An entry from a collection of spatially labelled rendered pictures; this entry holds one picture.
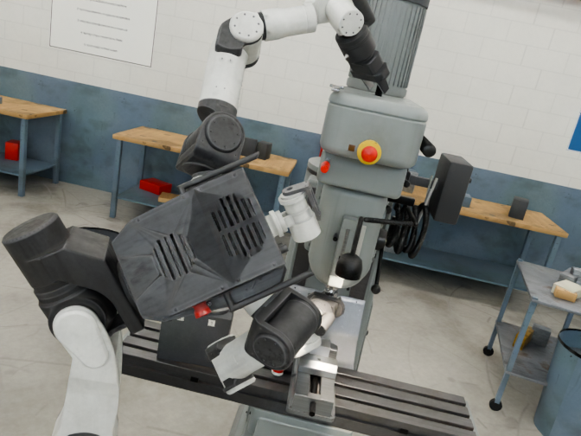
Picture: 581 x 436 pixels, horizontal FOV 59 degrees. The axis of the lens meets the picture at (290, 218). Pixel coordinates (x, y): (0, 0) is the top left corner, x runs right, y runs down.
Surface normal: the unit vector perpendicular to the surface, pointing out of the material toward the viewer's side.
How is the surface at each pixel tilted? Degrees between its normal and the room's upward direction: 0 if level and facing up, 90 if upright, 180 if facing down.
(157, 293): 74
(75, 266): 90
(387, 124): 90
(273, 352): 102
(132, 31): 90
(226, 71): 58
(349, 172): 90
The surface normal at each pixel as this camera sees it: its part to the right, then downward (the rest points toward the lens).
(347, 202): -0.12, 0.28
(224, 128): 0.47, -0.15
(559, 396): -0.90, 0.02
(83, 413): 0.23, 0.33
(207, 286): -0.20, -0.03
